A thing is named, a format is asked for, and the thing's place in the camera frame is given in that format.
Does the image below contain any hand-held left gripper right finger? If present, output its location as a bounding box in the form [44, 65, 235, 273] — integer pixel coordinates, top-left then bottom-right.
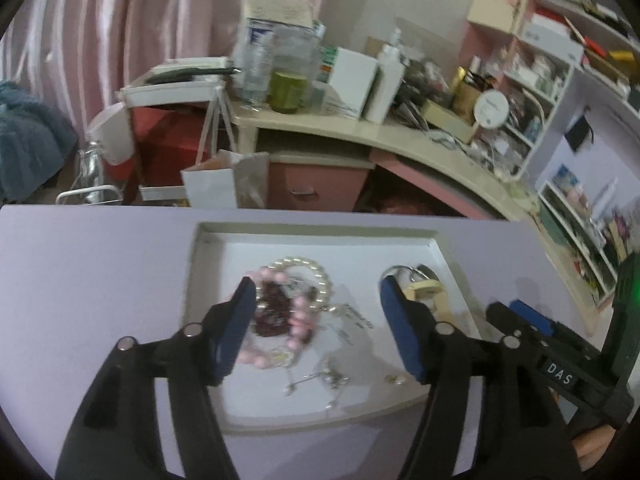
[379, 269, 586, 480]

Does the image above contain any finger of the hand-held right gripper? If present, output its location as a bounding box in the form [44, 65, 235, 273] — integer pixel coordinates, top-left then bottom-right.
[486, 299, 601, 361]

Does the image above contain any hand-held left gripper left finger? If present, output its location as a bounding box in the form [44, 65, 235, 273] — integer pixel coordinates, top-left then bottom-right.
[54, 275, 258, 480]

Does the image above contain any dark red bead bracelet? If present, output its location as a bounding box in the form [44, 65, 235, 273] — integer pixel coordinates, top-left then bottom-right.
[250, 282, 293, 338]

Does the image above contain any pink bead bracelet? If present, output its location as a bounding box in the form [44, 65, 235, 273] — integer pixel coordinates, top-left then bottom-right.
[235, 267, 317, 368]

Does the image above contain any silver cluster earring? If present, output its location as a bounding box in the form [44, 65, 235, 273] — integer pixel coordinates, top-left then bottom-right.
[320, 360, 351, 391]

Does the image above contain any beige jewelry tray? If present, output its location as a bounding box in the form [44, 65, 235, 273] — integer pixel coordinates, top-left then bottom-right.
[182, 221, 486, 433]

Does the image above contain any person's right hand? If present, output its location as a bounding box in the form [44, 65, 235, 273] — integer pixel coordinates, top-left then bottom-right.
[570, 425, 618, 476]

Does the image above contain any low white shelf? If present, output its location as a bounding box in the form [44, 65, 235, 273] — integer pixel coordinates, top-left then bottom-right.
[537, 180, 621, 308]

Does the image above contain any white paper bag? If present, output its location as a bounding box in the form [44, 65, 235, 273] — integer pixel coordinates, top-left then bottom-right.
[181, 150, 271, 209]

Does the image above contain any lavender tablecloth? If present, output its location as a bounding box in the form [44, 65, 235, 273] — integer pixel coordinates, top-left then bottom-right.
[0, 204, 601, 480]

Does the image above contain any black hanging bag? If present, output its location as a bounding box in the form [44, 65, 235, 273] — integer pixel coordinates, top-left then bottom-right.
[565, 105, 593, 153]

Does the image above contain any beige curved desk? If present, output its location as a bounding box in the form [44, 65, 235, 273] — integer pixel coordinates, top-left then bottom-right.
[227, 100, 601, 326]

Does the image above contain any round white clock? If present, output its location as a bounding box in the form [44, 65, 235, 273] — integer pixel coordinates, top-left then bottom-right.
[474, 91, 510, 128]

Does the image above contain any silver foil bag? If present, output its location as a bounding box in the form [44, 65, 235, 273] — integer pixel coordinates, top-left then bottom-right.
[75, 142, 108, 201]

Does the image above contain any flat beige box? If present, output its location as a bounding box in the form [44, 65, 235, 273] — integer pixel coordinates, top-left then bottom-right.
[420, 99, 476, 143]

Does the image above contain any gold box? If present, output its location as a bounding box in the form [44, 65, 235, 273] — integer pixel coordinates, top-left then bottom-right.
[452, 67, 483, 121]

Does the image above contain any white bottle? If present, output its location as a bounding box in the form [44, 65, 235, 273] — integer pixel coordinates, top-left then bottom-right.
[362, 42, 407, 125]

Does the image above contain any green glass jar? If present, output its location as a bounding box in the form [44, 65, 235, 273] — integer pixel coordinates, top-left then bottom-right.
[270, 70, 308, 115]

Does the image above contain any white box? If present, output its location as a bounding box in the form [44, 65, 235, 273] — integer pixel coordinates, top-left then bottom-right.
[322, 46, 379, 120]

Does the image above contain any clear plastic bottle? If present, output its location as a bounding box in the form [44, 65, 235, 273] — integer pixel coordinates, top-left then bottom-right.
[235, 30, 276, 109]

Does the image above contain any white bookshelf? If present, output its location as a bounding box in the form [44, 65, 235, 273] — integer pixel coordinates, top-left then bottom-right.
[467, 0, 640, 181]

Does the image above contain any green white carton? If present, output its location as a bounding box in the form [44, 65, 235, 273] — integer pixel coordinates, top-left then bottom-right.
[315, 45, 341, 83]

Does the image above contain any blue fluffy blanket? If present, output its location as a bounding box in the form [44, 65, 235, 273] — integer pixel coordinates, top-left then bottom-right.
[0, 80, 78, 203]

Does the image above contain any white labelled carton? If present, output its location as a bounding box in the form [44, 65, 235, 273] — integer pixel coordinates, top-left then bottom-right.
[241, 0, 317, 56]

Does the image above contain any pink curtain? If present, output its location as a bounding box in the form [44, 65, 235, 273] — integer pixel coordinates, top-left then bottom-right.
[0, 0, 351, 131]

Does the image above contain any white pearl bracelet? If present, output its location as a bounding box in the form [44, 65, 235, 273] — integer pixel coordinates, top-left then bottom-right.
[260, 256, 335, 311]

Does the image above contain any white metal rail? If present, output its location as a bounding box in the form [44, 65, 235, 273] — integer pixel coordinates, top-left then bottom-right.
[56, 185, 123, 206]

